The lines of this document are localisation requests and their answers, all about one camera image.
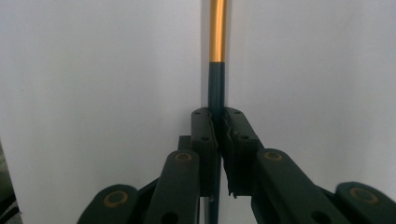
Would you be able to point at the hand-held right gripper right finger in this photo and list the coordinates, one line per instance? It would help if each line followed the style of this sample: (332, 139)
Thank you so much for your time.
(274, 186)

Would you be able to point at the black gold-tipped utensil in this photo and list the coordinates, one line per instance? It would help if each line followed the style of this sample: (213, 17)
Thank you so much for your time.
(217, 81)

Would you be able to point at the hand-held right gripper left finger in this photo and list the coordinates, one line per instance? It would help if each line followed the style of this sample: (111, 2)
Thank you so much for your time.
(180, 186)

